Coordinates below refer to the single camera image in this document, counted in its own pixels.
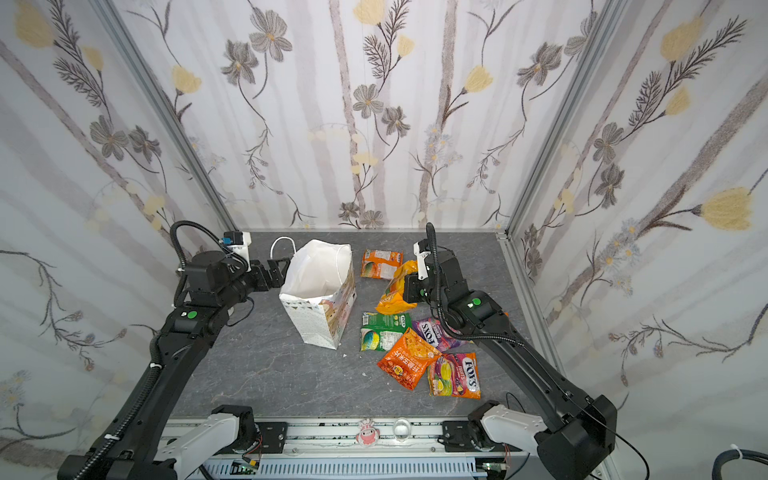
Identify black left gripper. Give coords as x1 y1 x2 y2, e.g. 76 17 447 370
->
215 254 290 311

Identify white cartoon paper bag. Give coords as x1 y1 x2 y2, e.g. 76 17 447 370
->
279 239 357 350

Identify yellow orange snack bag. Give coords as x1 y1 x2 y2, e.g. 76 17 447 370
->
376 260 418 315

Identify orange corn snack bag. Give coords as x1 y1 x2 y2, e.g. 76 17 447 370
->
377 328 442 391

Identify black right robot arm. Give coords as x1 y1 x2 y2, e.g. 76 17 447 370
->
405 223 623 479

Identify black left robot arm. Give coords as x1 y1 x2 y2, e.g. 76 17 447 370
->
57 220 290 479

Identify purple Fox's berries bag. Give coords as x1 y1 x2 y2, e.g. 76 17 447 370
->
412 317 465 353

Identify pink yellow Fox's candy bag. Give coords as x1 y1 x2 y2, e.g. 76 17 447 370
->
427 353 482 400

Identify small orange snack packet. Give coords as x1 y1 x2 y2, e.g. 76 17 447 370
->
361 249 404 280

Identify green Fox's tea packet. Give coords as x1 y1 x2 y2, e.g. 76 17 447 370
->
360 312 412 351

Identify clear round suction cup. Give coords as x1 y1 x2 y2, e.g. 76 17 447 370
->
392 418 412 442

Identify pink pig sticker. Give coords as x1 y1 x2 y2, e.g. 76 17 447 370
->
356 418 380 447

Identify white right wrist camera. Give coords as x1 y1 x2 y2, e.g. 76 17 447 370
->
413 240 430 280

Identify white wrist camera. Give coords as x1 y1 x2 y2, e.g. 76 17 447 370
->
413 240 430 280
221 231 252 264

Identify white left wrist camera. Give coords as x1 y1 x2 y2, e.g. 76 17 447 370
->
221 231 252 264

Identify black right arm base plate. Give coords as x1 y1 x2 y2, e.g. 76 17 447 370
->
438 420 520 453

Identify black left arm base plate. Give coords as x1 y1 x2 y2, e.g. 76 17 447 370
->
256 421 288 454

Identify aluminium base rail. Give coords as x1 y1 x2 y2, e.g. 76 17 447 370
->
113 415 613 480

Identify white slotted cable duct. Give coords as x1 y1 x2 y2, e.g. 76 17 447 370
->
204 457 488 479

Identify black corrugated cable hose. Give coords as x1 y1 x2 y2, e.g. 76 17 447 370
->
711 445 768 480

